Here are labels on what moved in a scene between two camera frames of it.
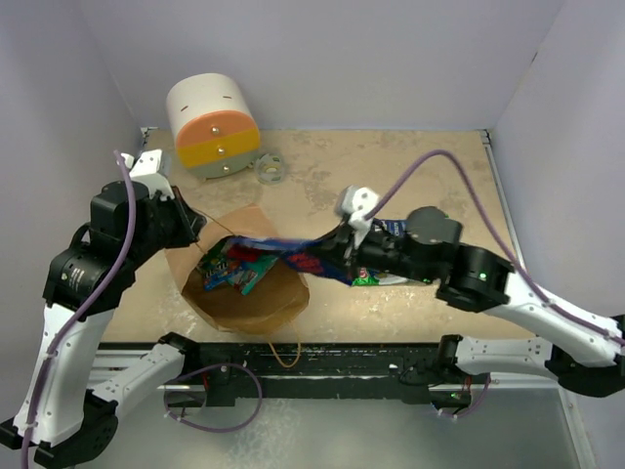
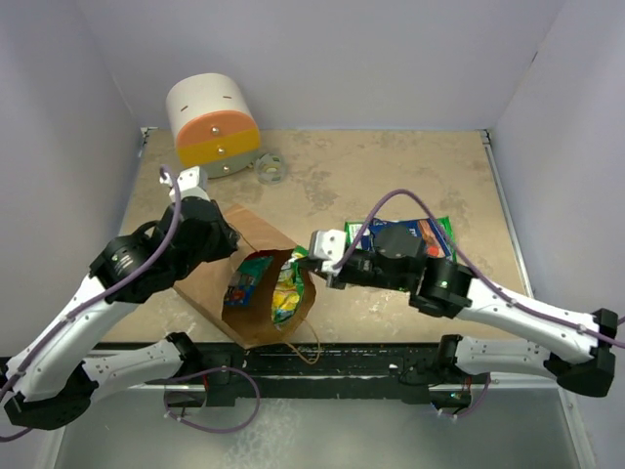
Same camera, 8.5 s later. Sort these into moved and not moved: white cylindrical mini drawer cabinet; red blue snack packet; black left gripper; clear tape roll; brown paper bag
Moved: red blue snack packet; black left gripper; brown paper bag
Not moved: white cylindrical mini drawer cabinet; clear tape roll
